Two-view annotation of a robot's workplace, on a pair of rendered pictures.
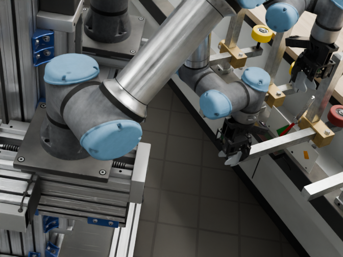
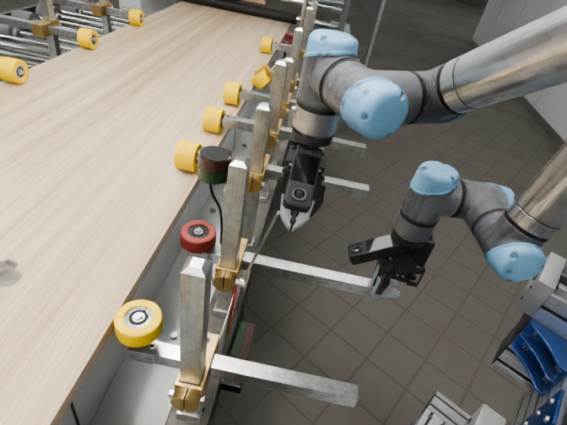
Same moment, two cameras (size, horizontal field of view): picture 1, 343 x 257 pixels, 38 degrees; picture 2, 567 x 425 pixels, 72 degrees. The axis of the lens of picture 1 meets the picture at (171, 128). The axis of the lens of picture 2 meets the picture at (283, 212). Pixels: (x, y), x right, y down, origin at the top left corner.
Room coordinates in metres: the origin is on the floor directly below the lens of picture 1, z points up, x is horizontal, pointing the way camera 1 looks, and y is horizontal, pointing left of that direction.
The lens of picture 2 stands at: (1.74, -0.01, 1.50)
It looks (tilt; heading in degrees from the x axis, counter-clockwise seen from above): 37 degrees down; 217
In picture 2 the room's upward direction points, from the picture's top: 12 degrees clockwise
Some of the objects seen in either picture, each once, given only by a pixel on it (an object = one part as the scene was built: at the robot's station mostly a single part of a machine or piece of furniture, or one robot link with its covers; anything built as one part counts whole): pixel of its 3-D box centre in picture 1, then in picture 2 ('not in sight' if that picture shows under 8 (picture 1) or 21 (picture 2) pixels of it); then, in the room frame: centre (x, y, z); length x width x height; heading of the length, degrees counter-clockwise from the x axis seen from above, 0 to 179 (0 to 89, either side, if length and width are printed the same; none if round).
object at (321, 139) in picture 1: (314, 127); (229, 262); (1.29, -0.48, 0.85); 0.14 x 0.06 x 0.05; 36
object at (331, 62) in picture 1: (317, 56); (306, 158); (1.23, -0.37, 1.16); 0.09 x 0.08 x 0.12; 36
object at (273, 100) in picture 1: (268, 91); (196, 370); (1.49, -0.33, 0.81); 0.14 x 0.06 x 0.05; 36
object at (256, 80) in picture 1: (251, 90); (430, 193); (1.06, -0.19, 1.12); 0.09 x 0.08 x 0.11; 133
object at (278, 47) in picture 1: (269, 73); (193, 361); (1.51, -0.31, 0.87); 0.04 x 0.04 x 0.48; 36
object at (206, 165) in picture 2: not in sight; (214, 158); (1.33, -0.50, 1.12); 0.06 x 0.06 x 0.02
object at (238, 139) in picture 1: (236, 132); (403, 254); (1.06, -0.19, 0.97); 0.09 x 0.08 x 0.12; 126
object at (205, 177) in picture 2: not in sight; (213, 170); (1.33, -0.50, 1.10); 0.06 x 0.06 x 0.02
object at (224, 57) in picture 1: (216, 59); not in sight; (1.63, -0.12, 0.80); 0.44 x 0.03 x 0.04; 126
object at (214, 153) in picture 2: not in sight; (212, 201); (1.33, -0.50, 1.03); 0.06 x 0.06 x 0.22; 36
